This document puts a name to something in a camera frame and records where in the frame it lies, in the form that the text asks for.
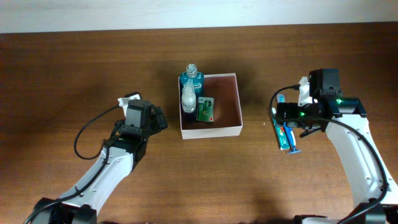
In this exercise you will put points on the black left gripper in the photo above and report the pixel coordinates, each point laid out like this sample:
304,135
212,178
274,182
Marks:
155,126

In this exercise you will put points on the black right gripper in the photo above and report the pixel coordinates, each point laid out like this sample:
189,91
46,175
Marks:
291,108

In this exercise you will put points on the clear spray bottle dark liquid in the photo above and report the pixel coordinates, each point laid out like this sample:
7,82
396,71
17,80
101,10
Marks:
189,101

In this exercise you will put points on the green soap bar pack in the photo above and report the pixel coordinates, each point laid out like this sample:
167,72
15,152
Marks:
205,109

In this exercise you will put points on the blue mouthwash bottle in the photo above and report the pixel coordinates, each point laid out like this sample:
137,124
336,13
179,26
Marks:
197,77

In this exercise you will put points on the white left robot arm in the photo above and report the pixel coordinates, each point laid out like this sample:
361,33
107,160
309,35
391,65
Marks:
117,158

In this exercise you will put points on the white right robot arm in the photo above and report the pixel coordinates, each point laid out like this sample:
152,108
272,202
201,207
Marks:
321,106

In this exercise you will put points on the blue white toothbrush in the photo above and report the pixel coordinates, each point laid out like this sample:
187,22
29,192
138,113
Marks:
281,99

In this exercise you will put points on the Colgate toothpaste tube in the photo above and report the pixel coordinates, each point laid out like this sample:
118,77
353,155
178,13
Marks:
281,137

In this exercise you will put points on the blue disposable razor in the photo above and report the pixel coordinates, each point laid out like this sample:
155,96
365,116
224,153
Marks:
291,139

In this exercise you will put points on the white cardboard box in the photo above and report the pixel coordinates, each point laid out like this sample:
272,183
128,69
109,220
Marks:
228,120

